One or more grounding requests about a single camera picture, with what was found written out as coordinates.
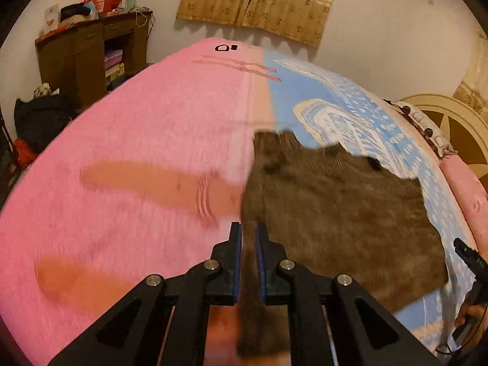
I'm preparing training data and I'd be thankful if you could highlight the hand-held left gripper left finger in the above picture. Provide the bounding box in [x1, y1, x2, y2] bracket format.
[48, 221, 242, 366]

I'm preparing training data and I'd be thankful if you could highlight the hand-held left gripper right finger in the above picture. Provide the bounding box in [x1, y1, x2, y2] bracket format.
[255, 222, 443, 366]

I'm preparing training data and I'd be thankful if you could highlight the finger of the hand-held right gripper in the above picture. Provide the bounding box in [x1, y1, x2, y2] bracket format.
[453, 238, 488, 276]

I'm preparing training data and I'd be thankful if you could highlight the brown knitted sweater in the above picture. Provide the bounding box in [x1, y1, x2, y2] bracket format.
[236, 130, 450, 357]

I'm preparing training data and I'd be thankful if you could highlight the person's right hand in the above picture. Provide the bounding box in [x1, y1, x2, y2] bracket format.
[455, 304, 488, 327]

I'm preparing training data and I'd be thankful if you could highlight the pink pillow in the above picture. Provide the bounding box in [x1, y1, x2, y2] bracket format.
[438, 156, 488, 237]

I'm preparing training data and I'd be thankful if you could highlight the white patterned pillow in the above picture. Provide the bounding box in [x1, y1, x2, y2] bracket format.
[394, 101, 456, 159]

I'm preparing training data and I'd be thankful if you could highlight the cream wooden headboard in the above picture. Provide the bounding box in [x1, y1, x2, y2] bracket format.
[383, 93, 488, 184]

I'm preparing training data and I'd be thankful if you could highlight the pink and blue printed bed sheet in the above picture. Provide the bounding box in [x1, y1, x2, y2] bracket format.
[0, 37, 488, 366]

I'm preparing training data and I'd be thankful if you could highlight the narrow beige patterned curtain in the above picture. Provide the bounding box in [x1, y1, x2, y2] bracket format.
[453, 34, 488, 115]

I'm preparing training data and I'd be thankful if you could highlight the stack of books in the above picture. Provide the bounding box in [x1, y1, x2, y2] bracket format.
[105, 48, 125, 81]

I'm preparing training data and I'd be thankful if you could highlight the red cloth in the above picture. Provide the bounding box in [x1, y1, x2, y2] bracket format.
[13, 139, 39, 169]

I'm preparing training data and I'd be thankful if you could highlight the black bag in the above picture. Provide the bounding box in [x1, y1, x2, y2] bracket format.
[14, 93, 73, 153]

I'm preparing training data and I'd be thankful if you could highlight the brown wooden desk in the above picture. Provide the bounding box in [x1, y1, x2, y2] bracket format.
[35, 11, 151, 111]

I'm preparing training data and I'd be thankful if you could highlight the floral cloth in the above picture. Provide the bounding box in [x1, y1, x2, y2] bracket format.
[34, 83, 59, 100]

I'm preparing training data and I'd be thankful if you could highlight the wide beige patterned curtain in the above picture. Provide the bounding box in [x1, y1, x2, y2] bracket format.
[176, 0, 346, 47]

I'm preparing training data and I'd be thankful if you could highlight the black cloth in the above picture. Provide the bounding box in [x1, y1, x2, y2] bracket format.
[60, 4, 89, 20]

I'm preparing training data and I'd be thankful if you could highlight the white carton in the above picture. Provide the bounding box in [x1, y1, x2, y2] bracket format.
[44, 5, 61, 35]

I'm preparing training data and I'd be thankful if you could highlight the white cable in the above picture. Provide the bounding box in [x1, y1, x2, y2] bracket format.
[135, 7, 156, 32]

